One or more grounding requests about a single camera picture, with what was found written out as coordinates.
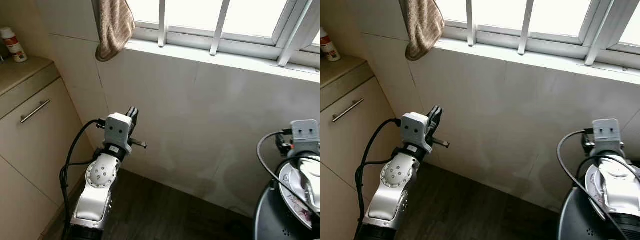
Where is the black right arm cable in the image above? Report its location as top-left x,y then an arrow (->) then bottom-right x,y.
556,130 -> 640,221
256,129 -> 321,216

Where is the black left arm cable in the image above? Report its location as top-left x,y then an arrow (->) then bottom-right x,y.
59,119 -> 107,236
355,118 -> 402,236

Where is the brown hanging towel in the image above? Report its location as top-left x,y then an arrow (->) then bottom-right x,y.
404,0 -> 446,62
95,0 -> 136,62

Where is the white barred window frame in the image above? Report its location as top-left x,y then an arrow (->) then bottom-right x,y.
125,0 -> 321,83
434,0 -> 640,86

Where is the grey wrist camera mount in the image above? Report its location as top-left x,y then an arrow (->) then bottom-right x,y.
103,113 -> 133,155
400,112 -> 433,153
290,119 -> 320,153
591,118 -> 623,153

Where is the beige kitchen cabinet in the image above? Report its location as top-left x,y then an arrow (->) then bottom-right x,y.
320,55 -> 401,240
0,56 -> 108,240

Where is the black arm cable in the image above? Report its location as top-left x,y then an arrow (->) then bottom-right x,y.
59,119 -> 107,236
256,129 -> 321,216
355,118 -> 402,236
556,130 -> 640,221

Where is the white bottle red label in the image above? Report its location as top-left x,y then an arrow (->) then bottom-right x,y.
320,27 -> 342,62
0,26 -> 28,63

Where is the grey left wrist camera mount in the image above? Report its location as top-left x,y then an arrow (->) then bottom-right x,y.
400,112 -> 433,153
103,113 -> 133,155

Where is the slim steel cabinet handle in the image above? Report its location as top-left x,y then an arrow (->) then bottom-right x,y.
20,99 -> 52,124
331,98 -> 365,123

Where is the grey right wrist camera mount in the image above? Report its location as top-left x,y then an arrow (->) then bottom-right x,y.
290,119 -> 320,153
591,118 -> 623,153

